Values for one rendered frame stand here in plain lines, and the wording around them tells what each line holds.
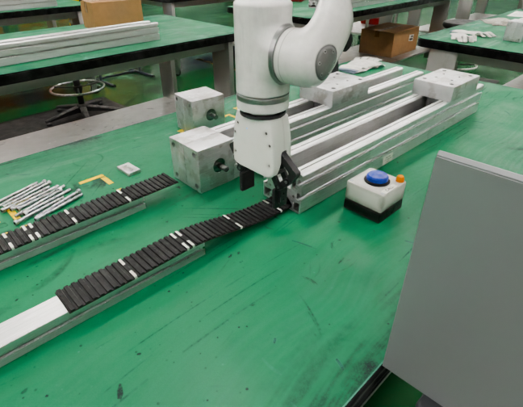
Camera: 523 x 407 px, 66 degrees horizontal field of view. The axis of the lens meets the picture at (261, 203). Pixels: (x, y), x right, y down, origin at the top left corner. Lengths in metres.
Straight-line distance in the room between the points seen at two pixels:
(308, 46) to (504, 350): 0.40
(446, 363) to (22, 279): 0.60
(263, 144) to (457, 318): 0.38
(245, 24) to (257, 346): 0.43
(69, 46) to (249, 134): 1.60
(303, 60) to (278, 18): 0.08
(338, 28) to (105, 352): 0.51
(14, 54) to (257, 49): 1.59
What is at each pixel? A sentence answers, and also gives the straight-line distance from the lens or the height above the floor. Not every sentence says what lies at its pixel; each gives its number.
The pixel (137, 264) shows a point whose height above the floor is 0.81.
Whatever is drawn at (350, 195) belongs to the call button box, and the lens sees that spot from 0.78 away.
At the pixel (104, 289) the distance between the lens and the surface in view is 0.61.
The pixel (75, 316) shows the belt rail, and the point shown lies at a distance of 0.62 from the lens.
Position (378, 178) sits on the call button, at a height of 0.85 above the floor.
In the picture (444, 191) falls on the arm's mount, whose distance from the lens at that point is 0.38.
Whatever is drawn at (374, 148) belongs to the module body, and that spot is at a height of 0.84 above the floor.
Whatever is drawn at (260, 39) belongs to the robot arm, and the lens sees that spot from 0.60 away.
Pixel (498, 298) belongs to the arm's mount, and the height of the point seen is 0.95.
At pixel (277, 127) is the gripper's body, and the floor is 0.97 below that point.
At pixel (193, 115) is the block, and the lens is 1.08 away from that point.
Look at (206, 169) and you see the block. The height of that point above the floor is 0.83.
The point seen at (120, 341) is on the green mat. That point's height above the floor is 0.78.
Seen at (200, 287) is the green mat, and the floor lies 0.78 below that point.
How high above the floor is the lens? 1.21
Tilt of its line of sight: 33 degrees down
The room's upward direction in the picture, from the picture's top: straight up
